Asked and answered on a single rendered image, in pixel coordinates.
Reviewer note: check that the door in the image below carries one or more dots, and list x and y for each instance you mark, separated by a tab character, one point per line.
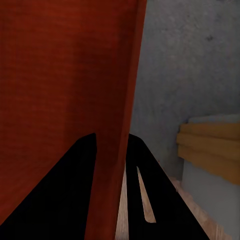
213	147

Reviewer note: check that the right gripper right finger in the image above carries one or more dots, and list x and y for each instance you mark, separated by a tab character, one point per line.
174	220

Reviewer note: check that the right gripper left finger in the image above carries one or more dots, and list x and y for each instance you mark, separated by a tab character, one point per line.
57	208

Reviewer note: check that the storage box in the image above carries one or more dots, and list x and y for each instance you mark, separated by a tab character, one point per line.
68	68

